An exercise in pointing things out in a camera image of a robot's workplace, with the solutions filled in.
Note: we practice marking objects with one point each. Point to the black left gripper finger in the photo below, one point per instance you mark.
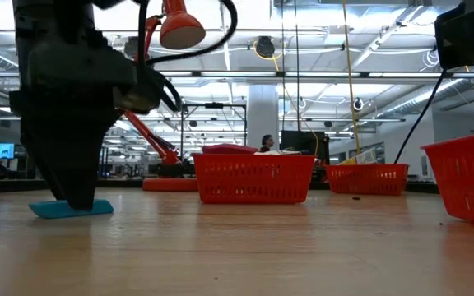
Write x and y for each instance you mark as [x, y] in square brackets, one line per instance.
[80, 164]
[46, 164]

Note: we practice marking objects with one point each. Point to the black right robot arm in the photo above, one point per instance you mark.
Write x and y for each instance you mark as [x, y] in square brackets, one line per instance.
[467, 33]

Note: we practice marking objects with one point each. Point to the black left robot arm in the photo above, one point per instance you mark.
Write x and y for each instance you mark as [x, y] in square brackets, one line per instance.
[56, 20]

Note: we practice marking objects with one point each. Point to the red desk lamp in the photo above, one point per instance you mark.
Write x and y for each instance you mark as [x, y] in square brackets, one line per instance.
[179, 29]

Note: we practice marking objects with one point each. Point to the red plastic basket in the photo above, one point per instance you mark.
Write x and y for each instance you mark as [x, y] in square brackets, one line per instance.
[364, 181]
[253, 181]
[467, 185]

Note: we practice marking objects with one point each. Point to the person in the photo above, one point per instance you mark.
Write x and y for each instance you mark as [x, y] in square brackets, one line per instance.
[267, 141]

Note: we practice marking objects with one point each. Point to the white building column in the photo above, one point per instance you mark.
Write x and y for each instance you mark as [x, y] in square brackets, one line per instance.
[261, 111]

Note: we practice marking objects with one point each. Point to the black computer monitor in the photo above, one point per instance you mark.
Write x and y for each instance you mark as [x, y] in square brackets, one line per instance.
[303, 144]

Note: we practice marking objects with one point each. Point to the black metal table frame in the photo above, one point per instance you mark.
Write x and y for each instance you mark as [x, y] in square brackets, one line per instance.
[15, 186]

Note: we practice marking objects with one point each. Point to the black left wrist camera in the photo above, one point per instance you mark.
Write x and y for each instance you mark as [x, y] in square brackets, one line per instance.
[138, 94]

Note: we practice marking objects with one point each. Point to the black metal frame stand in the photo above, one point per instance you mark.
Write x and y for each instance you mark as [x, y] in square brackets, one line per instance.
[214, 105]

